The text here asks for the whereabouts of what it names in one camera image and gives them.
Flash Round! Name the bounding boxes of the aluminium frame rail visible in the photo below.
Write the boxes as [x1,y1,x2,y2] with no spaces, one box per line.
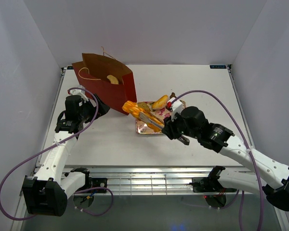
[24,166,263,197]

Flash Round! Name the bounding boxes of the red paper bag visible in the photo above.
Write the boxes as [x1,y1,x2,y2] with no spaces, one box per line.
[72,53,137,114]

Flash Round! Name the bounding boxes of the small oval bread roll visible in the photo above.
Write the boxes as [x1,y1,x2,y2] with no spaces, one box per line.
[151,95,169,110]

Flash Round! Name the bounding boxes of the brown chocolate figure bread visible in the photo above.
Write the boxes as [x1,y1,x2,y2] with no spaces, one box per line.
[170,92,176,99]

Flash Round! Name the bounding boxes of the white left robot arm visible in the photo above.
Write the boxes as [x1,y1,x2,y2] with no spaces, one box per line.
[22,88,110,217]

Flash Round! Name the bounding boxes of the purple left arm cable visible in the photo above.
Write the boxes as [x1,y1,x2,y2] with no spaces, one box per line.
[0,87,114,221]

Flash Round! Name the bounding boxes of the toast slice bread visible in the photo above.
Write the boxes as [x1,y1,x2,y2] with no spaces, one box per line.
[137,102,151,112]

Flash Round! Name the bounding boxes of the blue label sticker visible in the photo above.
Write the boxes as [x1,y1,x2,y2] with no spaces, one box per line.
[210,65,227,69]

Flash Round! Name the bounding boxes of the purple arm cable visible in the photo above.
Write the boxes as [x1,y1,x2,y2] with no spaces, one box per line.
[0,87,114,221]
[172,90,265,231]

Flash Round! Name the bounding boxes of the braided twisted bread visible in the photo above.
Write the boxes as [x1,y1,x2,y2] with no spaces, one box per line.
[122,101,164,132]

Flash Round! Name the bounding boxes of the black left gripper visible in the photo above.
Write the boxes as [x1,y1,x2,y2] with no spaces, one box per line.
[79,93,110,124]

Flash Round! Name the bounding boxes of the floral serving tray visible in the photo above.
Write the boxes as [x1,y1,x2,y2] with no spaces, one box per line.
[134,100,184,135]

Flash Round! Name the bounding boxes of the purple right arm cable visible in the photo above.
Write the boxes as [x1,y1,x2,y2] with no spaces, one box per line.
[172,90,265,231]

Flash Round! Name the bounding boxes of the large orange muffin bread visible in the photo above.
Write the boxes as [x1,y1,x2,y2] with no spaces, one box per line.
[106,75,119,85]

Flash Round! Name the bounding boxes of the metal serving tongs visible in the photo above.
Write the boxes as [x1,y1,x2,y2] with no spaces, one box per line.
[139,112,190,145]

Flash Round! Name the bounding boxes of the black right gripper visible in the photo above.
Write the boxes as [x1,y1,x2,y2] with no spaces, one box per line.
[161,109,199,140]

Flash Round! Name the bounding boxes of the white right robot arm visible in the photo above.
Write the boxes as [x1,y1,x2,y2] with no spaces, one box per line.
[162,98,289,211]

